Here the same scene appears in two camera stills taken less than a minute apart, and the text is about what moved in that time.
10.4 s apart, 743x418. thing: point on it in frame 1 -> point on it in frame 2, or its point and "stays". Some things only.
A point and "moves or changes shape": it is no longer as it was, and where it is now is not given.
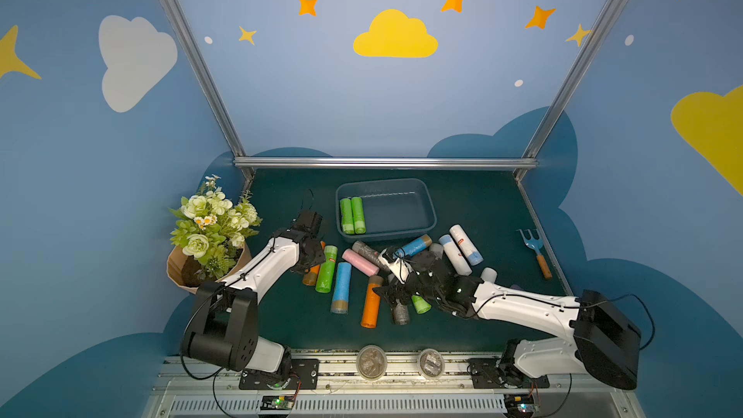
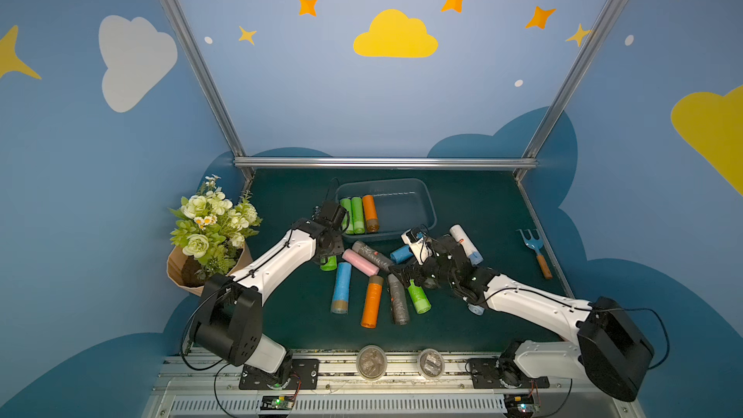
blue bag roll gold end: [341, 288] stays
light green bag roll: [358, 215] stays
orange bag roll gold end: [310, 278] -> [371, 219]
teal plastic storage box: [379, 210] stays
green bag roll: [347, 223] stays
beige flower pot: [184, 270] stays
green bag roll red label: [326, 268] moves or changes shape
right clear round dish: [430, 363] stays
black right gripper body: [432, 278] -> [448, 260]
